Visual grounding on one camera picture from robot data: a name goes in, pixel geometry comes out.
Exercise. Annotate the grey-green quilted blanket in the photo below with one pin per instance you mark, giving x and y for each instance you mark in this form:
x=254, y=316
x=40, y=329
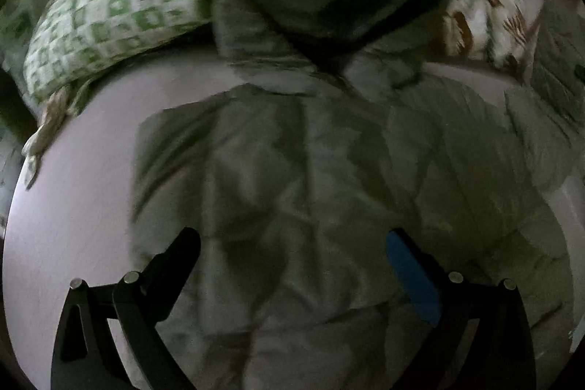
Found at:
x=297, y=166

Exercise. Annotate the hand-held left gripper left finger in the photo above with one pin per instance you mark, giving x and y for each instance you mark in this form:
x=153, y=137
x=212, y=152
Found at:
x=178, y=257

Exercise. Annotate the green patterned pillow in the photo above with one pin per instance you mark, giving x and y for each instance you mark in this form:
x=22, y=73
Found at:
x=114, y=15

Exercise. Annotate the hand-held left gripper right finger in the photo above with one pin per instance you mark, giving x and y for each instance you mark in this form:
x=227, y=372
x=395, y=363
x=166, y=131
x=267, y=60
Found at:
x=411, y=275

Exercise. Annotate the white bed mattress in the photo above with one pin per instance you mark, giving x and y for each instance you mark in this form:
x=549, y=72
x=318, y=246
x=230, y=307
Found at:
x=68, y=212

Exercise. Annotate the striped grey pillow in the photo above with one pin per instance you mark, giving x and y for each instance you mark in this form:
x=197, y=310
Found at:
x=557, y=65

